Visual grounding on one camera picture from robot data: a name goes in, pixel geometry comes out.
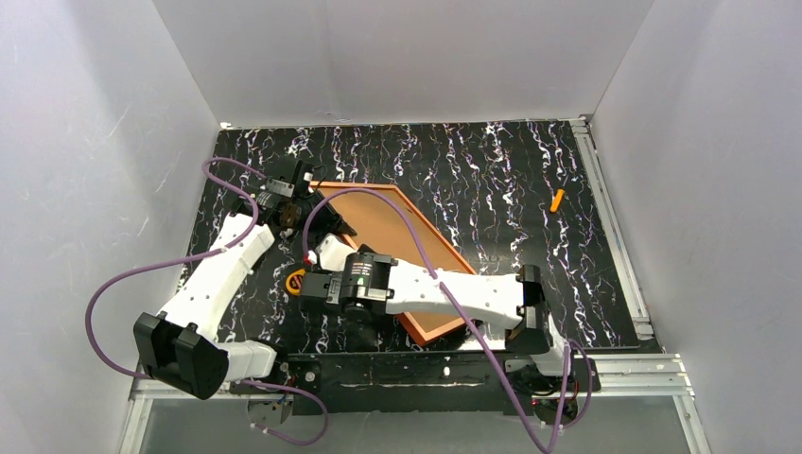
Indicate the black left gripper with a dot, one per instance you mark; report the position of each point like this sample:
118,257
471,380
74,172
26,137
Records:
298,211

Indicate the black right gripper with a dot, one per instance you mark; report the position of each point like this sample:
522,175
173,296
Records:
313,284

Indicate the red wooden picture frame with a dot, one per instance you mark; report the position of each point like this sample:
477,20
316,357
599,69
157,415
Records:
376,225

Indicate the yellow handled screwdriver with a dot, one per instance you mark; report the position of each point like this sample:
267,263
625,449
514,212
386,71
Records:
557,200

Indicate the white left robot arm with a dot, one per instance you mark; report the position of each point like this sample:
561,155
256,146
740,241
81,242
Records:
179,345

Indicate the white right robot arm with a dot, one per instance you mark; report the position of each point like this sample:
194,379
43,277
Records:
368,286

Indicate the yellow tape measure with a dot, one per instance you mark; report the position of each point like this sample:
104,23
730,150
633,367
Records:
294,282

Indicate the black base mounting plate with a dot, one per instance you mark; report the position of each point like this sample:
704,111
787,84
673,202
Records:
413,381

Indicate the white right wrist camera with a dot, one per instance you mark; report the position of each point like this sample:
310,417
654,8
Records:
330,255

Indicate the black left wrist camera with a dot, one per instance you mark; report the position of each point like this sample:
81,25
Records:
289,178

